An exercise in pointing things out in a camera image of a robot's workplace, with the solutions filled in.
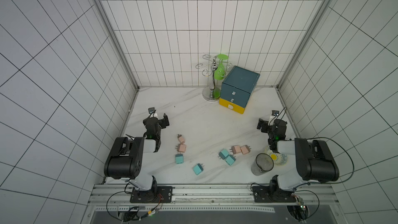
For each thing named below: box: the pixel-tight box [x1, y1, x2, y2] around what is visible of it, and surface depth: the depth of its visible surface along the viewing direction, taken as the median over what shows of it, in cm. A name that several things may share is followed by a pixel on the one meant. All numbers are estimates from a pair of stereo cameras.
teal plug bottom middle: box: [192, 163, 205, 176], surface depth 81 cm
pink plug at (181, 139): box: [177, 133, 186, 145], surface depth 92 cm
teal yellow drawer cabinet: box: [218, 65, 261, 115], surface depth 97 cm
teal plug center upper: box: [218, 148, 230, 160], surface depth 87 cm
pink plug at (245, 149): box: [239, 144, 252, 155], surface depth 87 cm
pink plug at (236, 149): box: [229, 145, 242, 154], surface depth 87 cm
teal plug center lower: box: [224, 154, 237, 166], surface depth 85 cm
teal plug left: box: [175, 152, 184, 164], surface depth 85 cm
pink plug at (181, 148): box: [174, 143, 187, 153], surface depth 89 cm
